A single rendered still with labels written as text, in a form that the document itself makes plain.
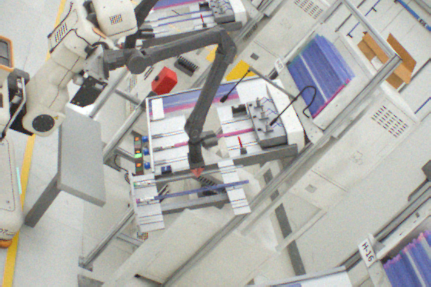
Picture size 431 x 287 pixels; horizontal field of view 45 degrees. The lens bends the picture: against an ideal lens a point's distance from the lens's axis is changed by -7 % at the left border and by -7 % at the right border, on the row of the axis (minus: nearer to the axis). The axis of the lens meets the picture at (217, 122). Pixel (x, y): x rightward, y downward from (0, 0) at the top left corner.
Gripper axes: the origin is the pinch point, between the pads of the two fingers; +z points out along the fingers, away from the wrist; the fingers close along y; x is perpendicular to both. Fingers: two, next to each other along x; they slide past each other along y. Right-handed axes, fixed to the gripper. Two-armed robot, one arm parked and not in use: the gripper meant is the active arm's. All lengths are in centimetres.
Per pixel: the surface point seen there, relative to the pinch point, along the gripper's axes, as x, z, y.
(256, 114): -37, 2, 36
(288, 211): -92, 195, 129
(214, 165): -9.9, 8.4, 11.8
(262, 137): -35.2, 0.3, 16.8
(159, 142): 13.4, 12.1, 39.4
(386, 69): -92, -37, 6
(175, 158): 7.1, 10.2, 23.7
